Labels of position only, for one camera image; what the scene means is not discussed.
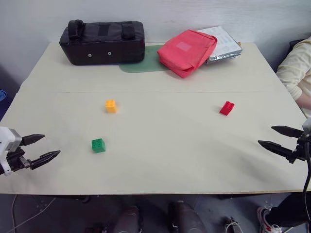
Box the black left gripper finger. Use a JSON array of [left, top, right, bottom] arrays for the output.
[[20, 133, 46, 147], [30, 150, 62, 171]]

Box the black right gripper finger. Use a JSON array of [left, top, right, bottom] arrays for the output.
[[258, 140, 298, 165], [271, 125, 304, 140]]

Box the person's black trouser leg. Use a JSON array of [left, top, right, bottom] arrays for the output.
[[271, 190, 311, 229]]

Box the silver foil printed package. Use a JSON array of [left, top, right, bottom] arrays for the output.
[[195, 26, 243, 66]]

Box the red fabric pouch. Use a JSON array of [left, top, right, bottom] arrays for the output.
[[156, 29, 218, 79]]

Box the green mat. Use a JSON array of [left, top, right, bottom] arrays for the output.
[[119, 45, 172, 74]]

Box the white floor cable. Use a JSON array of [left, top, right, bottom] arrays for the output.
[[0, 194, 57, 233]]

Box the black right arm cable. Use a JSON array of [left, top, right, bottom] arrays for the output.
[[302, 145, 311, 211]]

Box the yellow toy brick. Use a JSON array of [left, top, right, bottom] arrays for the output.
[[104, 100, 118, 114]]

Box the black padded carry bag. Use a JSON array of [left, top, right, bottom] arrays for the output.
[[59, 19, 146, 66]]

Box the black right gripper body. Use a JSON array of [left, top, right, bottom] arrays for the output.
[[293, 133, 311, 162]]

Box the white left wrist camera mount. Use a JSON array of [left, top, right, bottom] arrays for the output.
[[0, 126, 22, 176]]

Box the green toy brick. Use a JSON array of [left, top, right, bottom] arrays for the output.
[[91, 137, 106, 154]]

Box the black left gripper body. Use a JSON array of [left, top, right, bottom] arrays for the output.
[[4, 148, 33, 173]]

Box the white and red sneaker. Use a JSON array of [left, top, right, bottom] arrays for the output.
[[257, 206, 284, 233]]

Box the red toy brick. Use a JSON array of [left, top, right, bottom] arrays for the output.
[[219, 100, 236, 117]]

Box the dark rounded shape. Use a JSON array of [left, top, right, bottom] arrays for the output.
[[168, 200, 208, 233]]

